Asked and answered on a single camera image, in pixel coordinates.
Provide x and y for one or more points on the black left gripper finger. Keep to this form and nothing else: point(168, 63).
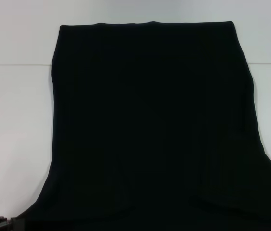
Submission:
point(14, 225)

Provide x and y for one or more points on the black shirt with white print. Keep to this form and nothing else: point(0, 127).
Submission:
point(149, 120)

